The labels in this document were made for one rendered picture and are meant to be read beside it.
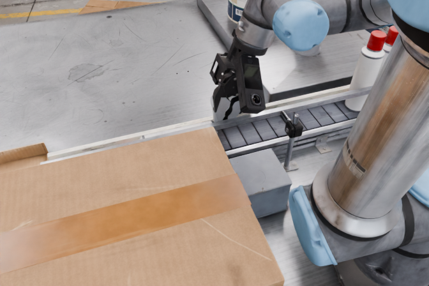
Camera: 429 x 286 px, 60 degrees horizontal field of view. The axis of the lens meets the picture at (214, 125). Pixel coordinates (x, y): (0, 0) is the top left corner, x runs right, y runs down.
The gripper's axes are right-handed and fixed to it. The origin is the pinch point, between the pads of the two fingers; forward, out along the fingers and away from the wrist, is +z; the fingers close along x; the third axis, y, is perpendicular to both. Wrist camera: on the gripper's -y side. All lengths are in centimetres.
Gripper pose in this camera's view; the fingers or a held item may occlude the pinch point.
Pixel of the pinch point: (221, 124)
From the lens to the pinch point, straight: 82.6
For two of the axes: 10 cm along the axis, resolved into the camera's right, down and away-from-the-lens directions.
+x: -8.9, -0.4, -4.6
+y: -3.3, -6.5, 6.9
